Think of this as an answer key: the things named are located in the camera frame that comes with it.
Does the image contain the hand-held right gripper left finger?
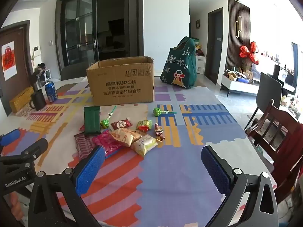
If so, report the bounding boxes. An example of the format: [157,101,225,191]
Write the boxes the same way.
[28,145,107,227]

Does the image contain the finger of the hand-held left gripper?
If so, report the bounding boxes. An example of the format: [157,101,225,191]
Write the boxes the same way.
[0,138,49,165]
[0,128,22,147]

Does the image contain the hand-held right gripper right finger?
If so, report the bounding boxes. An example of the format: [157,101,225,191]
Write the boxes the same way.
[201,145,278,227]

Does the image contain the green lollipop with pale wrapper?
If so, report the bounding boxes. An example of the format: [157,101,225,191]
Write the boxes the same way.
[101,106,117,129]

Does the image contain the green and yellow snack packet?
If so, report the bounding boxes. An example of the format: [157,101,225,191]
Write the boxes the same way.
[135,120,153,133]

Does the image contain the brown cardboard box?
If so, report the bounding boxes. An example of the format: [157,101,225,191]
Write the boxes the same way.
[86,56,155,106]

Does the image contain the person's left hand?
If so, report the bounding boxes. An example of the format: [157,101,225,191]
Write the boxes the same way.
[9,191,24,221]

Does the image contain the pink striped snack packet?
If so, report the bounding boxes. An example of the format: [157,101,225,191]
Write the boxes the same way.
[74,132,96,160]

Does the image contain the bright pink snack packet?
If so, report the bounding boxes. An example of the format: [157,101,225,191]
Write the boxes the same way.
[92,130,123,158]

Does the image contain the colourful patterned tablecloth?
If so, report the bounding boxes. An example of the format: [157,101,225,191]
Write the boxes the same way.
[0,76,277,227]

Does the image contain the yellow rectangular box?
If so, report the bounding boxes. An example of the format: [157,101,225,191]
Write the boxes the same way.
[9,86,35,113]

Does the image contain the beige snack packet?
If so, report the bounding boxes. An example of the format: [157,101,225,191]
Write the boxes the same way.
[110,128,142,147]

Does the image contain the black mug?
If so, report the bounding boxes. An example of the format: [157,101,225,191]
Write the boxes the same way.
[30,90,47,111]

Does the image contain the dark green snack packet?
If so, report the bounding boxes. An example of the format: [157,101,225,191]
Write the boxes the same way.
[84,106,102,136]

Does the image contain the small red snack packet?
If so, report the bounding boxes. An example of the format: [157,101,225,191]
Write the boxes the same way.
[110,118,132,131]

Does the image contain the blue soda can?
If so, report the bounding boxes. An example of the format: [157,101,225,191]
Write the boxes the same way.
[45,81,58,103]

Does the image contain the cream chips packet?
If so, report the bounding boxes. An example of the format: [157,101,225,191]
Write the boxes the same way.
[131,134,162,158]

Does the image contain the red and white wrapped candy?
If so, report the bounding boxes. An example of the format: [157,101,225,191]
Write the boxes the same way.
[154,123,165,141]

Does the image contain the black plush toy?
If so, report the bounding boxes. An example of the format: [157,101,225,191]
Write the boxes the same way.
[31,63,47,87]

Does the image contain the dark wooden chair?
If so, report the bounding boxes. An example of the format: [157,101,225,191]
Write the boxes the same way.
[245,99,303,204]

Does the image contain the red and white door poster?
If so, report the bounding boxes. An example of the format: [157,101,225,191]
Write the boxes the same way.
[1,41,18,81]

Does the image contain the red cloth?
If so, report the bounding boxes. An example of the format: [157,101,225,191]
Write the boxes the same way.
[272,123,303,194]

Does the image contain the green lollipop with green stick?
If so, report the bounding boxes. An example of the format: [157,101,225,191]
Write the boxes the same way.
[153,107,177,117]

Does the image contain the brown entrance door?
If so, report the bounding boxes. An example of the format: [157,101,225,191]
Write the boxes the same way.
[0,25,32,97]

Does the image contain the white low cabinet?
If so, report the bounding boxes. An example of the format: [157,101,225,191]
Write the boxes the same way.
[220,73,261,97]

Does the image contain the black chair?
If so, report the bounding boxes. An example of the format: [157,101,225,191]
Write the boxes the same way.
[244,72,283,130]

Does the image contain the white drawer unit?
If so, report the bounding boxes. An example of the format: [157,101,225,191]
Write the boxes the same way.
[195,55,205,74]

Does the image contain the green knitted snowflake bag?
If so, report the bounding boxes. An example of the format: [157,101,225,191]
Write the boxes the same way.
[160,37,197,89]

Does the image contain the red foil balloon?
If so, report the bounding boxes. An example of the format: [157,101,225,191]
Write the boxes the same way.
[239,41,259,65]

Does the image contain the dark hallway door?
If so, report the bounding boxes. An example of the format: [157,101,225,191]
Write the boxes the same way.
[205,8,224,86]

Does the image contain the black framed glass doors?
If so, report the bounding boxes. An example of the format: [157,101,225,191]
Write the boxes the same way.
[55,0,145,75]

